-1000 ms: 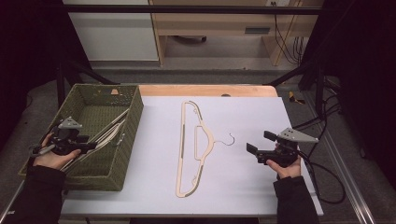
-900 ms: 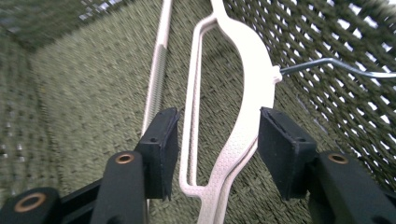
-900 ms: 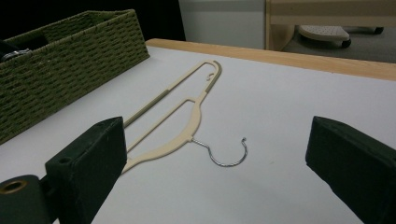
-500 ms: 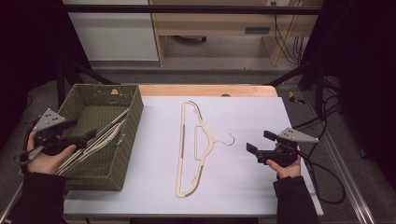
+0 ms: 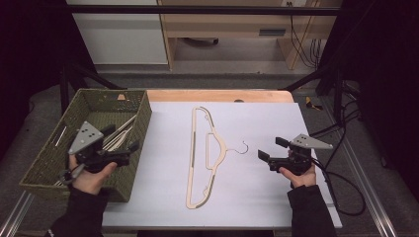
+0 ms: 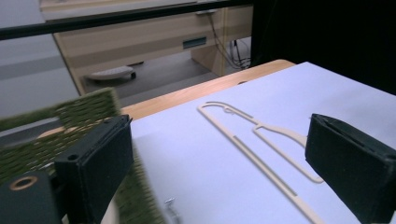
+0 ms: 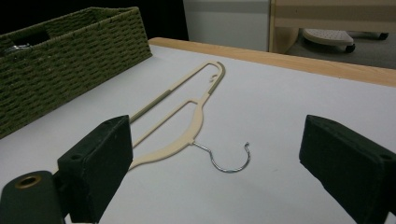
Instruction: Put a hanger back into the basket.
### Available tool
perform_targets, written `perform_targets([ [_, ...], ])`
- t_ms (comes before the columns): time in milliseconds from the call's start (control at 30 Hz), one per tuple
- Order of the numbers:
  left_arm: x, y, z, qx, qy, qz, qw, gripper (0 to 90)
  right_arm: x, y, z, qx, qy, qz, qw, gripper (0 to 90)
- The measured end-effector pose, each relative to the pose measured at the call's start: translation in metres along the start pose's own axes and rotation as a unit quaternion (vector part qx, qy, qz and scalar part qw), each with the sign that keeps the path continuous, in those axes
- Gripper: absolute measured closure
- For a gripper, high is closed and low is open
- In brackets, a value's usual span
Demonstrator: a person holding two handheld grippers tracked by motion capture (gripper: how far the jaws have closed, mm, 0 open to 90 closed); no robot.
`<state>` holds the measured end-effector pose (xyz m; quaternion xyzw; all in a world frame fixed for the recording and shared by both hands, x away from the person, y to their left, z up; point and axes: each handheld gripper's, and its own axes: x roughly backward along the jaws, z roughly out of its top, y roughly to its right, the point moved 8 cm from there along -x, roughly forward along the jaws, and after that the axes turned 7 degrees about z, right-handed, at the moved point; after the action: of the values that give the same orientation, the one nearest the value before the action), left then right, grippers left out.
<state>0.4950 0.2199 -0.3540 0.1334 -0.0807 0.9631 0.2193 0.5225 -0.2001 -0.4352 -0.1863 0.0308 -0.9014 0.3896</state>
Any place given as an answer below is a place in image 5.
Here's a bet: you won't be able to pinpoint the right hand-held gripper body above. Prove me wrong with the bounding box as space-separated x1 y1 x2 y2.
267 132 334 176

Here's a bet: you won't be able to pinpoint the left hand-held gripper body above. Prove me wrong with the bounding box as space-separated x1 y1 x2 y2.
67 120 132 175

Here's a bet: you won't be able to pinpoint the beige clothes hanger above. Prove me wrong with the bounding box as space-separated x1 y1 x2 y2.
186 106 250 210
98 114 138 153

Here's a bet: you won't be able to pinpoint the green woven basket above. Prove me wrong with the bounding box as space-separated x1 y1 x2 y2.
19 88 153 202

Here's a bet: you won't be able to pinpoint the person's right hand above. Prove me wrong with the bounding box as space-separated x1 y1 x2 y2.
278 163 318 190

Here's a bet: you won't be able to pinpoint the person's left hand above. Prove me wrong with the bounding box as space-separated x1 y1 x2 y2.
68 154 119 196

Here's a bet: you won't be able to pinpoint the yellow and black tool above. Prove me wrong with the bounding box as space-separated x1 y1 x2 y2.
304 96 324 112

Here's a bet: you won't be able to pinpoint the white table sheet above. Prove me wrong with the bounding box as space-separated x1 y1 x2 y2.
102 101 343 230

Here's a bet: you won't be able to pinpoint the black metal stand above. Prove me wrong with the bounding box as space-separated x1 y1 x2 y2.
58 62 126 114
283 62 348 126

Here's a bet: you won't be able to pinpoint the white cabinet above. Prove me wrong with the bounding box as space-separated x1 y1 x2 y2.
67 0 169 66

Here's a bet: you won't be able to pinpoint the black curtain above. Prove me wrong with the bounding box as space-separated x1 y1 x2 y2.
0 0 97 156

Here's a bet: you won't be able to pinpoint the light wooden desk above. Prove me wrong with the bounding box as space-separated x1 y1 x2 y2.
157 0 344 71

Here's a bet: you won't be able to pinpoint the black horizontal bar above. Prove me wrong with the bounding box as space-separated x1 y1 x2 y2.
65 4 342 17

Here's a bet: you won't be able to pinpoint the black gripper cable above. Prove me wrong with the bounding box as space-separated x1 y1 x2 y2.
310 157 368 217

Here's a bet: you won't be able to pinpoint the black floor cables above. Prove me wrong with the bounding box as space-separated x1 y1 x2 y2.
309 98 364 139

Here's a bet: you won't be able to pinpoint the aluminium rail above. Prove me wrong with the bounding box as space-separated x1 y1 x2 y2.
0 192 35 237
324 98 400 237

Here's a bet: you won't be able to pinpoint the black hanging cables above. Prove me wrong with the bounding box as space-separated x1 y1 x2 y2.
288 2 323 69

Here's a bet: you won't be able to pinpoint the dark drawer handle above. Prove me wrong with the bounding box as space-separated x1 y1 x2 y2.
258 29 287 38

